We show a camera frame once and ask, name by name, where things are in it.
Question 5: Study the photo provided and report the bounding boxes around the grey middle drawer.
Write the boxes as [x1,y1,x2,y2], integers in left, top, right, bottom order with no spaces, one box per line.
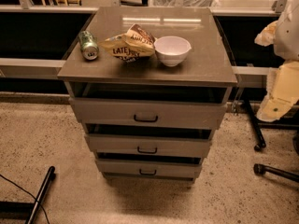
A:
[85,133,210,158]

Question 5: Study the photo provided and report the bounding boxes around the grey drawer cabinet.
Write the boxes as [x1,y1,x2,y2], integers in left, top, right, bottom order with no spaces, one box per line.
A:
[58,7,237,181]

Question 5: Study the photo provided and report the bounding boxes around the black stand leg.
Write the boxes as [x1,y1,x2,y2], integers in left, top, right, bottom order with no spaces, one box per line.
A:
[253,163,299,183]
[0,165,57,224]

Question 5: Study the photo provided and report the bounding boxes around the grey metal railing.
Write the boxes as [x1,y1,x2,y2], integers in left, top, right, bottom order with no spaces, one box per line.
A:
[0,0,291,79]

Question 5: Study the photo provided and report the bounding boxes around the green soda can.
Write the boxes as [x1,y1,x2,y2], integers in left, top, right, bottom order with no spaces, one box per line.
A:
[78,31,99,61]

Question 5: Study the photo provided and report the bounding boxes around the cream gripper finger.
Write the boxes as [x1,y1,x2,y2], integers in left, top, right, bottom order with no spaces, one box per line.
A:
[254,21,277,47]
[256,61,299,122]

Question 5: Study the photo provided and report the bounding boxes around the black stand leg left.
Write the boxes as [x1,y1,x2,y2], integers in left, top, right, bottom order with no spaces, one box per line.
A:
[0,165,57,224]

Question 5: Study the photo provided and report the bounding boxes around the grey bottom drawer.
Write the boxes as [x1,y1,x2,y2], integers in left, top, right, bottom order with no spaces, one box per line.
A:
[95,159,202,179]

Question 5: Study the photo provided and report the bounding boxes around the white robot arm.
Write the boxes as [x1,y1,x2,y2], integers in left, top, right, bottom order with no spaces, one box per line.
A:
[254,0,299,122]

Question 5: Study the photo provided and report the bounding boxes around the white bowl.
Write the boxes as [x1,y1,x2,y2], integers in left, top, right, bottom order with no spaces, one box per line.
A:
[154,36,192,67]

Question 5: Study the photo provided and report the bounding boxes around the black stand leg right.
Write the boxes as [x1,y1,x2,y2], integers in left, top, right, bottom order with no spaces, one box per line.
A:
[253,163,299,183]

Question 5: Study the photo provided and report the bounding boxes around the yellow chip bag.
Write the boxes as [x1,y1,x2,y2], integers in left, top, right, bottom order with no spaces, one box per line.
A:
[98,24,155,63]

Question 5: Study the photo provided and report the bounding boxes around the grey top drawer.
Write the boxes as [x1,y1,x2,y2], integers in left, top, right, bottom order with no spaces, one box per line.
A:
[69,98,226,130]

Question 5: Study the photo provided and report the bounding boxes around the black floor cable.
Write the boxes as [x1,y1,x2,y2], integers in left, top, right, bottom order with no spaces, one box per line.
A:
[0,174,50,224]

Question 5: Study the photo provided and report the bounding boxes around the black chair leg with caster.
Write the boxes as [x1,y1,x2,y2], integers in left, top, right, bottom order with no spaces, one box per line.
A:
[244,98,266,151]

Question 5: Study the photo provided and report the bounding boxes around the grey drawer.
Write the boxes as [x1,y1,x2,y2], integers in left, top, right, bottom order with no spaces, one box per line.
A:
[85,133,210,158]
[95,159,202,179]
[69,98,226,130]

